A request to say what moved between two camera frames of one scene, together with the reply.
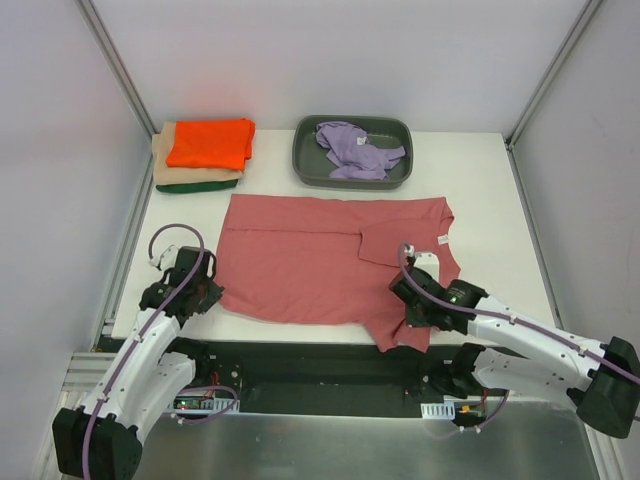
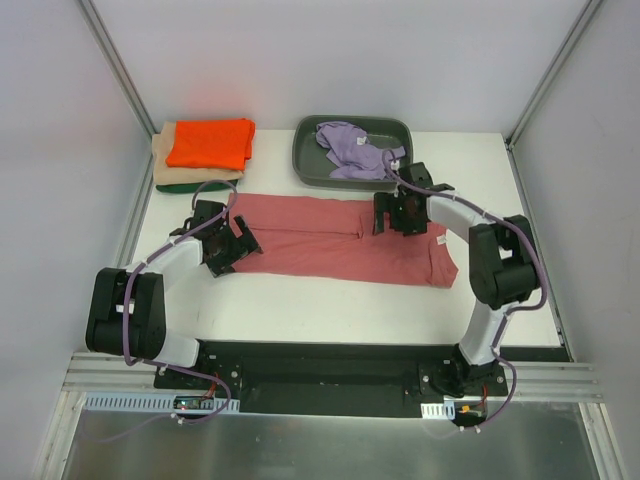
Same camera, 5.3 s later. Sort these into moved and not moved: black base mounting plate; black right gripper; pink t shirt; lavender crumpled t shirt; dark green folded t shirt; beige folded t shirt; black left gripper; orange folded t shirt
Moved: black left gripper; pink t shirt; black right gripper
Not moved: orange folded t shirt; black base mounting plate; beige folded t shirt; dark green folded t shirt; lavender crumpled t shirt
